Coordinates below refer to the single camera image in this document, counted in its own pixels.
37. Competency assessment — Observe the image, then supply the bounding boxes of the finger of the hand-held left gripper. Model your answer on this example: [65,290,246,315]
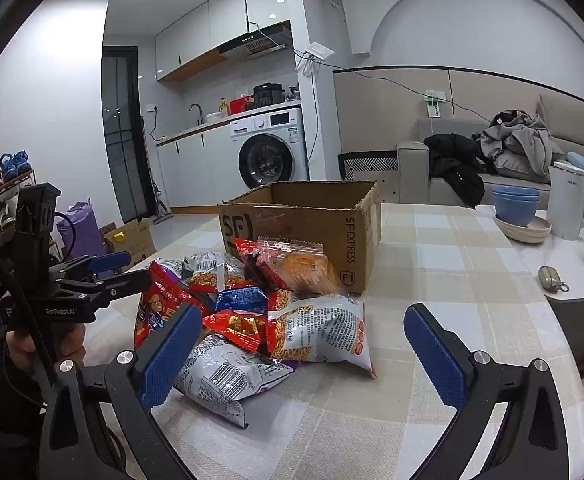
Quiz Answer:
[54,270,153,308]
[49,252,133,281]

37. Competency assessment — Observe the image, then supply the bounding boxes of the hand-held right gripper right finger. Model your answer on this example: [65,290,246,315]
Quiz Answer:
[403,302,572,480]

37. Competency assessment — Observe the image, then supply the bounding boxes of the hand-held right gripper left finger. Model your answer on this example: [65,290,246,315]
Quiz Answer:
[37,302,203,480]

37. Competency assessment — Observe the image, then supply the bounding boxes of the red pink-cream cookie packet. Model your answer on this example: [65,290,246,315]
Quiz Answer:
[133,258,207,350]

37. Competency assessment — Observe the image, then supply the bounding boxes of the white noodle snack packet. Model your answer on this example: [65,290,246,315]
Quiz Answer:
[174,332,295,429]
[184,251,247,295]
[266,294,379,380]

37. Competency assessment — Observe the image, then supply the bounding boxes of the red noodle snack packet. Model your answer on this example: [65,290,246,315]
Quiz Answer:
[202,310,265,354]

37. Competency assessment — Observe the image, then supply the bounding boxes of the blue cookie packet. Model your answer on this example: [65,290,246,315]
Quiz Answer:
[211,285,271,317]

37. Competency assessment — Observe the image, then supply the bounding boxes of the brown cardboard box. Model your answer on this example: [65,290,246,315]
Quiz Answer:
[219,181,383,296]

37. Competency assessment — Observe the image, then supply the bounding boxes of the person's left hand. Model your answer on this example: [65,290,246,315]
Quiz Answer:
[4,322,87,378]

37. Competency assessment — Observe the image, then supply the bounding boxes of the small cardboard box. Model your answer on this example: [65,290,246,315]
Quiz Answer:
[103,217,157,271]

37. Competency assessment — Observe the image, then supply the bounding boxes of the purple bag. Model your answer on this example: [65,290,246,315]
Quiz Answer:
[56,201,105,261]

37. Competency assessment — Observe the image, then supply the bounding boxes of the shoe rack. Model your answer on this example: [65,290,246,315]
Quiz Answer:
[0,167,38,311]

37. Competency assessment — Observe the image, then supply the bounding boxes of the pair of blue shoes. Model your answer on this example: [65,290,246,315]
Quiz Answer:
[0,150,29,182]

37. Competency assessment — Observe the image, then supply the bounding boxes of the dark glass door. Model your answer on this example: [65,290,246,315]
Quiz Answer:
[101,45,155,223]

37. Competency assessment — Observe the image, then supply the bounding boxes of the white base cabinet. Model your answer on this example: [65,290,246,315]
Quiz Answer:
[154,125,243,211]

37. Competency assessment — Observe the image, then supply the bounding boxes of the beige plate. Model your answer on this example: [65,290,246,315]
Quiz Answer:
[494,214,553,245]

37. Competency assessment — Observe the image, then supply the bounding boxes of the blue bowl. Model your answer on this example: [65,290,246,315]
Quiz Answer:
[492,185,541,198]
[492,191,542,227]

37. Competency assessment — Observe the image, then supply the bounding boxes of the beige sofa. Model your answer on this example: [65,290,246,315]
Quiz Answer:
[397,92,584,208]

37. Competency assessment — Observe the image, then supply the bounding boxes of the black jacket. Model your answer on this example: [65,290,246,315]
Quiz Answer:
[423,132,487,208]

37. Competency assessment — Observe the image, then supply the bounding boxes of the white washing machine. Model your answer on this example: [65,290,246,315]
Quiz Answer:
[229,106,310,191]

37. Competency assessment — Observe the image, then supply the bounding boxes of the white kettle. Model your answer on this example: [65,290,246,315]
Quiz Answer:
[546,160,584,241]

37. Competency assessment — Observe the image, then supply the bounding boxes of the grey jacket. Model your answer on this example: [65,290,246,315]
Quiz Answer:
[473,109,567,183]

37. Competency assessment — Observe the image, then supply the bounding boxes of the black rice cooker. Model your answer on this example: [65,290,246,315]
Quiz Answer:
[253,82,286,107]

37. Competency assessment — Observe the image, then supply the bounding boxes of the white upper cabinets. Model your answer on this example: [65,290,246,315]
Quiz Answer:
[154,0,285,83]

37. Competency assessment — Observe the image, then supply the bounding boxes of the black range hood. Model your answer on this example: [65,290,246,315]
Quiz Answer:
[219,24,293,61]

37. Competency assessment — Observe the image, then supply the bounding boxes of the white wall socket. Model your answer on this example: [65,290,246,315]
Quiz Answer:
[422,89,446,118]

